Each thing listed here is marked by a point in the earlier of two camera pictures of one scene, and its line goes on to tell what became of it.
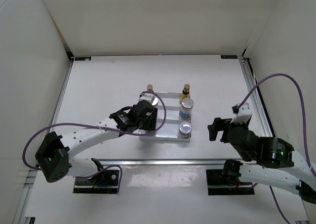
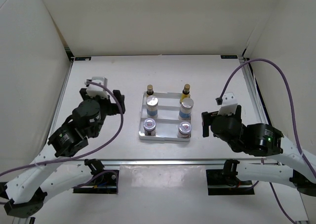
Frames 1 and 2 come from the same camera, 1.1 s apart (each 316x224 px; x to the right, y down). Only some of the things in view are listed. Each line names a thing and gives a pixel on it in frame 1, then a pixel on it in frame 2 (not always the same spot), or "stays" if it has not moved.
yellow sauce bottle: [185, 93] stays
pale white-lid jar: [184, 130] stays
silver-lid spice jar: [184, 113] stays
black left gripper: [151, 122] -> [121, 98]
